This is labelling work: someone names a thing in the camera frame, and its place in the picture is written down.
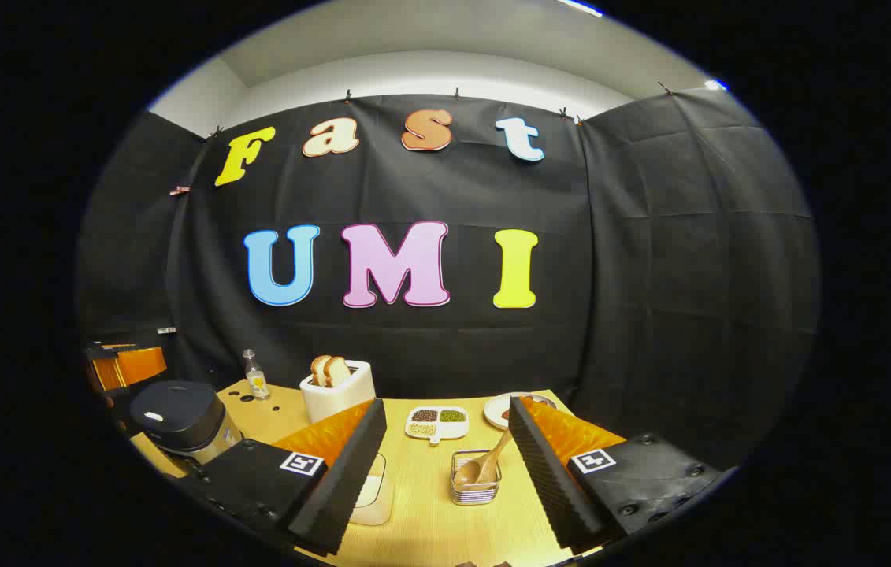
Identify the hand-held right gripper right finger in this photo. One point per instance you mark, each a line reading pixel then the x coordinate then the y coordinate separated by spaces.
pixel 543 472

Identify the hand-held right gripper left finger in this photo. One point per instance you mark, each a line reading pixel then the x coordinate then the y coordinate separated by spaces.
pixel 350 465

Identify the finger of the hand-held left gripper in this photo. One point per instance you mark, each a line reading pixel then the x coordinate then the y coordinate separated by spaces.
pixel 108 375
pixel 142 362

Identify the white rice box clear lid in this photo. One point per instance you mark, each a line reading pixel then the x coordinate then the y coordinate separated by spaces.
pixel 374 496

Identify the wooden spoon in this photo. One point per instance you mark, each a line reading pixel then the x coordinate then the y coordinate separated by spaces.
pixel 484 465

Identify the dark grey rice cooker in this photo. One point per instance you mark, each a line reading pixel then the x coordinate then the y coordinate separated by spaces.
pixel 177 417

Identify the white toaster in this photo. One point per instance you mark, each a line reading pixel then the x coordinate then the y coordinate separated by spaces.
pixel 339 402

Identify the white round plate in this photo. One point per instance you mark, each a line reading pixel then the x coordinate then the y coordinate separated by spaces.
pixel 495 408

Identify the toasted bread slice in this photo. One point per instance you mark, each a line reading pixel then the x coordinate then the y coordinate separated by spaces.
pixel 320 368
pixel 337 370

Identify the white divided dish of beans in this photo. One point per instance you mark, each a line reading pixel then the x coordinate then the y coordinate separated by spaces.
pixel 437 424

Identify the small glass bottle yellow label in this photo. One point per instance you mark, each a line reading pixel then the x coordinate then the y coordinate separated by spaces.
pixel 257 382

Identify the black backdrop cloth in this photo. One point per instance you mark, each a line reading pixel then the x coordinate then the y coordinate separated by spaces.
pixel 650 276

